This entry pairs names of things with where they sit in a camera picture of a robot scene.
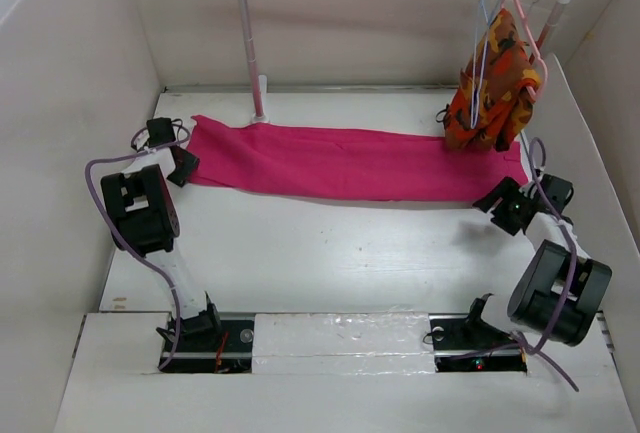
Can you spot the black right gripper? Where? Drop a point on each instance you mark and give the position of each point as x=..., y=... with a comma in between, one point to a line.
x=507, y=188

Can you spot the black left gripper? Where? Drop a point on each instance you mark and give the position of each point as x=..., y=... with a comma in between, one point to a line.
x=192, y=163

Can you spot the pink trousers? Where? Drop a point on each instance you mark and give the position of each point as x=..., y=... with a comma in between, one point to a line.
x=345, y=164

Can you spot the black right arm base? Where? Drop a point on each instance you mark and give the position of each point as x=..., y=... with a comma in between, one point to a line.
x=466, y=343

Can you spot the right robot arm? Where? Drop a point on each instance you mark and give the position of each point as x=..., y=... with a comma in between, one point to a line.
x=563, y=286

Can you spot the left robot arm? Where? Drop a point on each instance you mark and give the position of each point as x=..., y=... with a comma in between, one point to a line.
x=138, y=203

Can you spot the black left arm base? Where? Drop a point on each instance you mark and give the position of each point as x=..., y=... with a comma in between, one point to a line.
x=227, y=352

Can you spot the pink plastic hanger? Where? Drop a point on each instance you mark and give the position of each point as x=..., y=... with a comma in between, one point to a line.
x=533, y=93

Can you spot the orange camouflage shorts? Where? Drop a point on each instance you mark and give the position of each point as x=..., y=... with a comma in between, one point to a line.
x=506, y=107

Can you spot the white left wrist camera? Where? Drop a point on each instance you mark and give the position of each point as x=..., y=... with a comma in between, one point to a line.
x=140, y=140

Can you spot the light blue wire hanger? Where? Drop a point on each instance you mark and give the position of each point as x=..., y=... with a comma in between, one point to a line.
x=483, y=22

